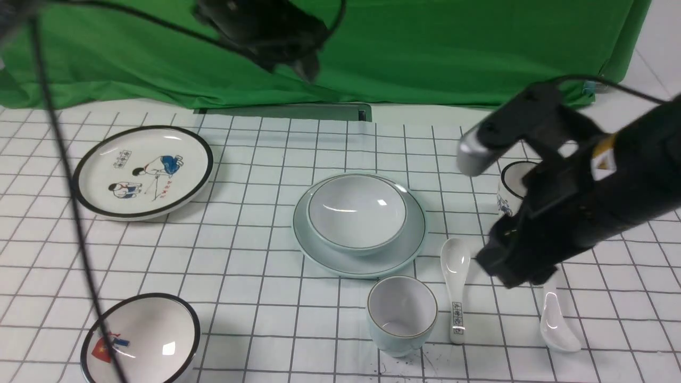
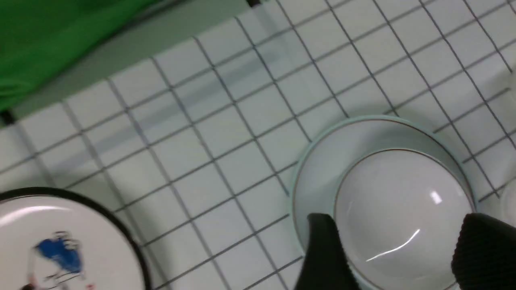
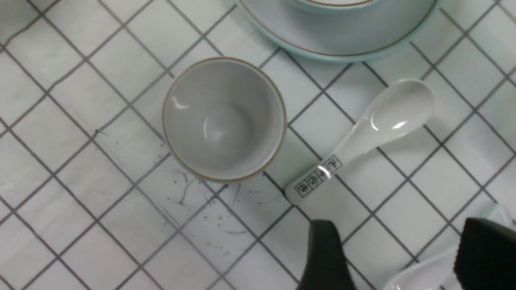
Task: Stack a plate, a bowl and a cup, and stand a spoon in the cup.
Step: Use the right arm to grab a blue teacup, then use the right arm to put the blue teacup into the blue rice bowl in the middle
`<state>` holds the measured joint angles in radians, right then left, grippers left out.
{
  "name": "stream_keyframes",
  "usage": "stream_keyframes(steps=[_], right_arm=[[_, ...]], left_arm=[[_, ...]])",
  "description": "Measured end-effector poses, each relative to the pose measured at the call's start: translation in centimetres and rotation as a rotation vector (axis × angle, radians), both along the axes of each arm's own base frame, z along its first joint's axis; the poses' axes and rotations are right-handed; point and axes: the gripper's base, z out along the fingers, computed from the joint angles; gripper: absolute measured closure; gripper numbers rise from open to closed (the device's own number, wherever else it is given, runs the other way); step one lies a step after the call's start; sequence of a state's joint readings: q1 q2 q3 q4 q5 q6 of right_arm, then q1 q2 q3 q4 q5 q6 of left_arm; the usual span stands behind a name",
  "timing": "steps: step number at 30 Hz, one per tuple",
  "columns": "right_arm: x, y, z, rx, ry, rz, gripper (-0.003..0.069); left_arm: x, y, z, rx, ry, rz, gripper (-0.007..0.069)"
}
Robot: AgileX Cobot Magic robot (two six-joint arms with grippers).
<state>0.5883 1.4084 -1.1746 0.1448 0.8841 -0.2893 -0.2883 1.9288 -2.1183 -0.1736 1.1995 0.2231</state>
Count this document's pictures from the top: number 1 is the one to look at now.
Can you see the blue binder clip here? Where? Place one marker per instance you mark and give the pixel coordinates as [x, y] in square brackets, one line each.
[591, 88]

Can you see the pale green plate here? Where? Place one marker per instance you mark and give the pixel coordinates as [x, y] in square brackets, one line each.
[388, 260]

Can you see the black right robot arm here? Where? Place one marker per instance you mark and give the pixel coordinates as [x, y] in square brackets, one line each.
[649, 149]

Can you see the plain white spoon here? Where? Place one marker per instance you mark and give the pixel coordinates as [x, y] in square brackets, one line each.
[553, 327]

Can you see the white spoon with label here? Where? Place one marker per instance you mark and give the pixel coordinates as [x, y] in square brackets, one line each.
[455, 261]

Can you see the green backdrop cloth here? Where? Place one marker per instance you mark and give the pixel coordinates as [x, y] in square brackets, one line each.
[462, 53]

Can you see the green metal base bar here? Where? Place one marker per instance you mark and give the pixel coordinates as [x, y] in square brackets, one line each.
[356, 112]

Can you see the black-rimmed white cup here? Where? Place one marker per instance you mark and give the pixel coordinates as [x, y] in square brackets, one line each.
[511, 191]

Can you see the pale green bowl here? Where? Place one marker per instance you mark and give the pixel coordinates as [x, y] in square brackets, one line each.
[358, 213]

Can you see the black-rimmed illustrated white plate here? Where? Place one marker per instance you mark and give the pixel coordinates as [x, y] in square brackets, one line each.
[143, 173]

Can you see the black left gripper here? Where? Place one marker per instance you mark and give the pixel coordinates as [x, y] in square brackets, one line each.
[270, 33]

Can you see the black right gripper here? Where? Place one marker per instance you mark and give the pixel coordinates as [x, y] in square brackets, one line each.
[571, 205]

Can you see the black-rimmed illustrated white bowl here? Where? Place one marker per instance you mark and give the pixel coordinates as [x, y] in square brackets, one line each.
[155, 337]

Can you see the white grid tablecloth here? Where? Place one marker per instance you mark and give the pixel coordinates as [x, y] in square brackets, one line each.
[269, 314]

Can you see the pale green cup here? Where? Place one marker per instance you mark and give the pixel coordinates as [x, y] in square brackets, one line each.
[401, 313]

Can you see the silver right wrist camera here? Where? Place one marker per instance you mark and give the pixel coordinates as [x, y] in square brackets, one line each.
[538, 116]

